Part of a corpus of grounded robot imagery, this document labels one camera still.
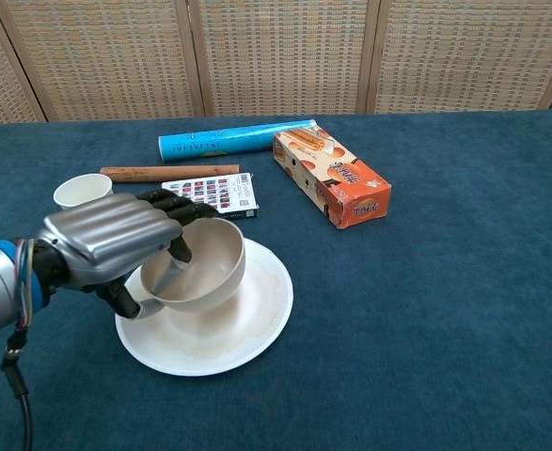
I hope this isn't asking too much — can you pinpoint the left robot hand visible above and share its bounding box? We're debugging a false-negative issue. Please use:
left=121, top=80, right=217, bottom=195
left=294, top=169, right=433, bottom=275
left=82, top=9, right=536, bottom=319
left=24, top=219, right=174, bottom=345
left=31, top=188, right=221, bottom=320

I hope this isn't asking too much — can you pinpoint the paper cup with green flower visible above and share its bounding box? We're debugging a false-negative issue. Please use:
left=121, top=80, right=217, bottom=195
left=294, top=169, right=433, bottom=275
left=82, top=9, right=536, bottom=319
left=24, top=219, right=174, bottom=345
left=53, top=173, right=115, bottom=211

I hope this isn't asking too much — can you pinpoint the beige bowl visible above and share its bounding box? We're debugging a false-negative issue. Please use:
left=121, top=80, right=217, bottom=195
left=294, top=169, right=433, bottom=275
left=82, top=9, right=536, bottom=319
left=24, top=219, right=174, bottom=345
left=139, top=217, right=247, bottom=315

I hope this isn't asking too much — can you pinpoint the wooden rolling pin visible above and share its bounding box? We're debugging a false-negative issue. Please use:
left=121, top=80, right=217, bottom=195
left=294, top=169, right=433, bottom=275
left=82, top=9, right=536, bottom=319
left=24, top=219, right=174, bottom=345
left=99, top=163, right=242, bottom=185

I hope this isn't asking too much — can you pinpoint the flat box with picture grid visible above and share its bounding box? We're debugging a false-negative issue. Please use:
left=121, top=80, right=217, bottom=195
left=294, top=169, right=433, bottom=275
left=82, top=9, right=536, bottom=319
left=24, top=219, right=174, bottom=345
left=161, top=172, right=260, bottom=221

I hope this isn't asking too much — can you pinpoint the blue cling film roll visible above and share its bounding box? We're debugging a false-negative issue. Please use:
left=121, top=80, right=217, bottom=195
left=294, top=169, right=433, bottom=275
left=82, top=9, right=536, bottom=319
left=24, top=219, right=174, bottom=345
left=157, top=117, right=321, bottom=164

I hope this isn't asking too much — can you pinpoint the white plate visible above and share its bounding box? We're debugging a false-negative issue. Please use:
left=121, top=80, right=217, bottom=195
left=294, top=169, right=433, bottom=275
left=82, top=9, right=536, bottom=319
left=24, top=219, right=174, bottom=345
left=115, top=238, right=294, bottom=378

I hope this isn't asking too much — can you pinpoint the orange snack box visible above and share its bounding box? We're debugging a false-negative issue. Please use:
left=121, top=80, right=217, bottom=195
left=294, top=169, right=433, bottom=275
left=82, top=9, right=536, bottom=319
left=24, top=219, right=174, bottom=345
left=273, top=128, right=393, bottom=230

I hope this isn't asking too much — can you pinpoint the woven folding screen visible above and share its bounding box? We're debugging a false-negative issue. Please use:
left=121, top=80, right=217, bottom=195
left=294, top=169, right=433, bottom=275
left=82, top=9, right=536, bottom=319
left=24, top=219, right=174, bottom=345
left=0, top=0, right=552, bottom=127

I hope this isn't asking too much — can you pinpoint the teal tablecloth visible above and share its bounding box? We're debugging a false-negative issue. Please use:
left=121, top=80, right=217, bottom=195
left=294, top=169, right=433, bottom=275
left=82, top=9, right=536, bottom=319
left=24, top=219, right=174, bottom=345
left=0, top=108, right=552, bottom=451

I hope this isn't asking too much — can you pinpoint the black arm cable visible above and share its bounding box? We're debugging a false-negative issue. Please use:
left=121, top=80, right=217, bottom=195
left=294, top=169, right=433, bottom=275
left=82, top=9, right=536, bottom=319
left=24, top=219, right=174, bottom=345
left=0, top=328, right=35, bottom=451

